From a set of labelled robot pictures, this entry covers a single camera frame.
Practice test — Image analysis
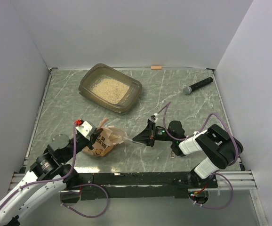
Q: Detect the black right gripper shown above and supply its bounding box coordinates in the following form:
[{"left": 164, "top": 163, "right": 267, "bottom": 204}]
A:
[{"left": 133, "top": 121, "right": 176, "bottom": 147}]

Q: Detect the clear plastic litter scoop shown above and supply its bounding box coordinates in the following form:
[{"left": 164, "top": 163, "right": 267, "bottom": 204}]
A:
[{"left": 122, "top": 137, "right": 145, "bottom": 145}]

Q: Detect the pink cat litter bag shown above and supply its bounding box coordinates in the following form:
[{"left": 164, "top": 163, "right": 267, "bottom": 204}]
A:
[{"left": 82, "top": 118, "right": 128, "bottom": 157}]

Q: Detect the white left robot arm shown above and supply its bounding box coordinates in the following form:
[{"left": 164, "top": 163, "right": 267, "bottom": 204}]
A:
[{"left": 0, "top": 128, "right": 102, "bottom": 226}]

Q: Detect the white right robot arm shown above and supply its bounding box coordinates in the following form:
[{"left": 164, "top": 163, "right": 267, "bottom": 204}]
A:
[{"left": 132, "top": 119, "right": 243, "bottom": 188}]

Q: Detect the brown plastic litter box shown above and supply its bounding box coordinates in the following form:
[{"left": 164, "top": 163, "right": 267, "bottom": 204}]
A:
[{"left": 79, "top": 63, "right": 142, "bottom": 114}]

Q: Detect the beige cat litter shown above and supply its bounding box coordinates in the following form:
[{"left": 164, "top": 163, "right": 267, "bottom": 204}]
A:
[{"left": 90, "top": 78, "right": 130, "bottom": 104}]

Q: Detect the black handheld microphone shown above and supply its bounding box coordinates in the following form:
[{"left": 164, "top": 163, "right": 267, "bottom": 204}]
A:
[{"left": 183, "top": 77, "right": 213, "bottom": 95}]

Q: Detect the orange tape piece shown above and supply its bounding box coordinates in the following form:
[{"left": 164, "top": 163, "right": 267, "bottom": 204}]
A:
[{"left": 151, "top": 66, "right": 162, "bottom": 70}]

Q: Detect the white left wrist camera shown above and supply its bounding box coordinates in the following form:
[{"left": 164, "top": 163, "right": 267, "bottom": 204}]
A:
[{"left": 74, "top": 119, "right": 96, "bottom": 137}]

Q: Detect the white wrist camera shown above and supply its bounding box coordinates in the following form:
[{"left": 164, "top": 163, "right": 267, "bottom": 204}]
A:
[
  {"left": 74, "top": 119, "right": 96, "bottom": 137},
  {"left": 149, "top": 113, "right": 158, "bottom": 123}
]

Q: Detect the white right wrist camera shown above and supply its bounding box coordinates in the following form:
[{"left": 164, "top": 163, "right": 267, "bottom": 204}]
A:
[{"left": 149, "top": 113, "right": 158, "bottom": 123}]

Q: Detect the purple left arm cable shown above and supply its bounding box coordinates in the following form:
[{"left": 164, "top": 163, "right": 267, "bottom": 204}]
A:
[{"left": 0, "top": 124, "right": 78, "bottom": 219}]

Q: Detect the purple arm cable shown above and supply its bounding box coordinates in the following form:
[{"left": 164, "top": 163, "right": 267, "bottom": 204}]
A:
[
  {"left": 156, "top": 101, "right": 240, "bottom": 165},
  {"left": 0, "top": 124, "right": 78, "bottom": 219}
]

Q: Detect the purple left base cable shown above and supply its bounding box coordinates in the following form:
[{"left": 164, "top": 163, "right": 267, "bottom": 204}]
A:
[{"left": 59, "top": 183, "right": 109, "bottom": 218}]

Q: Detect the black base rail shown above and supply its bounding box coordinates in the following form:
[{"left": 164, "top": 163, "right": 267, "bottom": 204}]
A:
[{"left": 66, "top": 172, "right": 218, "bottom": 201}]

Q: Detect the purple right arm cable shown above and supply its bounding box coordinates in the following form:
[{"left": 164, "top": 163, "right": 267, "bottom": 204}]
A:
[{"left": 156, "top": 101, "right": 240, "bottom": 165}]

